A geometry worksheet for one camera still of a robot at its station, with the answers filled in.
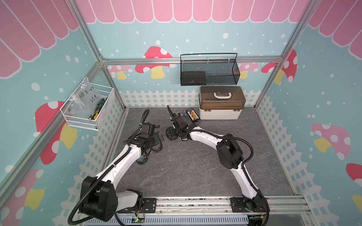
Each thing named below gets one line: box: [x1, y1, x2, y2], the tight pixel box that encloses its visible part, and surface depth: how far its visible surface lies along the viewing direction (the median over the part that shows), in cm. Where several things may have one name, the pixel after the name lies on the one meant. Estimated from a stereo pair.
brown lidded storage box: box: [198, 86, 247, 120], surface depth 104 cm
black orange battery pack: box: [185, 107, 201, 123], surface depth 115 cm
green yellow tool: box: [88, 96, 109, 120], surface depth 75 cm
